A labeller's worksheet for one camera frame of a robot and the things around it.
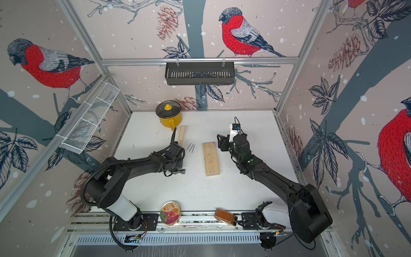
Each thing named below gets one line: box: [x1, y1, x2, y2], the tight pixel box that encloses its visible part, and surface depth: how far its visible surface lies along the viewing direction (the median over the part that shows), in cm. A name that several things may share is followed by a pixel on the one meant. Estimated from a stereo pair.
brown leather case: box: [214, 207, 235, 226], surface depth 74 cm
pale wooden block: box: [202, 141, 220, 177], surface depth 94 cm
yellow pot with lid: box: [155, 100, 183, 132], surface depth 108 cm
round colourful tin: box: [160, 200, 182, 226], surface depth 75 cm
